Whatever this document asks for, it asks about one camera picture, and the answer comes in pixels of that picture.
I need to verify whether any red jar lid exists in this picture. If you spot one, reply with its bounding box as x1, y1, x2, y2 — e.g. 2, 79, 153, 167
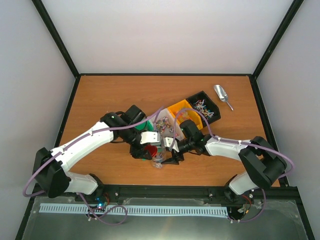
144, 145, 158, 158

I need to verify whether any clear plastic jar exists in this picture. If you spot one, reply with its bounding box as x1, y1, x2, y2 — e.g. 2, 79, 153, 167
151, 147, 167, 169

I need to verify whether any green candy bin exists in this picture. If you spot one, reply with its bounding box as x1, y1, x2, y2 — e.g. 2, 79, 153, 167
134, 120, 154, 132

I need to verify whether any white candy bin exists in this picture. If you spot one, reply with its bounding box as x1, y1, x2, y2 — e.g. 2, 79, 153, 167
150, 108, 185, 141

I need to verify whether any orange candy bin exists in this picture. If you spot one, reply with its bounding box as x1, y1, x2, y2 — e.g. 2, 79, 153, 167
167, 99, 203, 130

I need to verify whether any black candy bin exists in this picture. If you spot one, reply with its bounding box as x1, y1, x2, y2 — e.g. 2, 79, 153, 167
186, 91, 221, 124

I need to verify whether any metal scoop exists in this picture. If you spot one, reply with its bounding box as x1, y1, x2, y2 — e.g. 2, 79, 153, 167
213, 84, 234, 111

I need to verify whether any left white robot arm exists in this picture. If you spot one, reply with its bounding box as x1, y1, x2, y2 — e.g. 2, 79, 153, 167
33, 105, 160, 202

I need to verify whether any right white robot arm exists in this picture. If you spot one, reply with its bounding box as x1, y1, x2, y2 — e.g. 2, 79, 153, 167
163, 120, 287, 203

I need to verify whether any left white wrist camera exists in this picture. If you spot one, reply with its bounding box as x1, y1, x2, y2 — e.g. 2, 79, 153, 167
140, 131, 161, 146

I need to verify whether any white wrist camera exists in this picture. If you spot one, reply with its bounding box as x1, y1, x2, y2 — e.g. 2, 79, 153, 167
162, 137, 180, 153
140, 131, 161, 146

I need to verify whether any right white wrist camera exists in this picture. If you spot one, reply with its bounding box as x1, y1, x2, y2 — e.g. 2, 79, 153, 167
162, 137, 180, 153

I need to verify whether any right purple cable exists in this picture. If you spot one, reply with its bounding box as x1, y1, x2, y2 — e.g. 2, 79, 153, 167
172, 107, 295, 224

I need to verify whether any light blue cable duct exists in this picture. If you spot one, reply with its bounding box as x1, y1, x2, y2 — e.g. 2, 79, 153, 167
38, 203, 228, 218

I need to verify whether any left black frame post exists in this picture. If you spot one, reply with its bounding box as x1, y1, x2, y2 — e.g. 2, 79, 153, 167
31, 0, 80, 80

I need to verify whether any black frame post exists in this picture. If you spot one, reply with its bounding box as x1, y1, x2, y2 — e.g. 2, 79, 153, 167
252, 0, 304, 80
31, 0, 80, 80

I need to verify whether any right black frame post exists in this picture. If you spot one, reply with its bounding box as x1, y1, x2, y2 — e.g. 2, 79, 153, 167
252, 0, 304, 80

